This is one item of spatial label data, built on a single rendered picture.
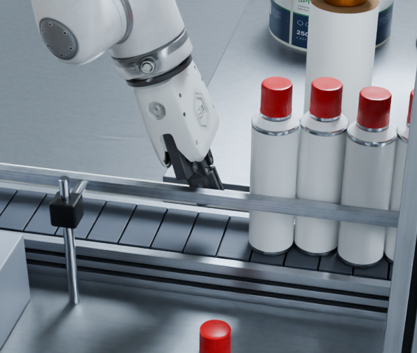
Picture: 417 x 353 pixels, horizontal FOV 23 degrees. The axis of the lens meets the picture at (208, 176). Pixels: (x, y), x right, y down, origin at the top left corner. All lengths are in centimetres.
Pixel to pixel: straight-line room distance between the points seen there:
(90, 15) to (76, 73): 71
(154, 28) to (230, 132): 38
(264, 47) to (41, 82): 36
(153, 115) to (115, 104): 50
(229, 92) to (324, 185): 43
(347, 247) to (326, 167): 10
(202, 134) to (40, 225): 24
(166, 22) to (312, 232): 29
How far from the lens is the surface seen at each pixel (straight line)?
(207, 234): 118
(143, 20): 103
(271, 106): 106
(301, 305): 116
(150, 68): 104
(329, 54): 131
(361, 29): 130
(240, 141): 137
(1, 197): 128
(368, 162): 107
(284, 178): 110
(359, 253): 113
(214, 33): 181
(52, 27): 99
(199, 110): 110
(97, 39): 98
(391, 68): 159
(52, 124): 153
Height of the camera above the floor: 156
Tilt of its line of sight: 32 degrees down
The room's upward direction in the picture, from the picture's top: straight up
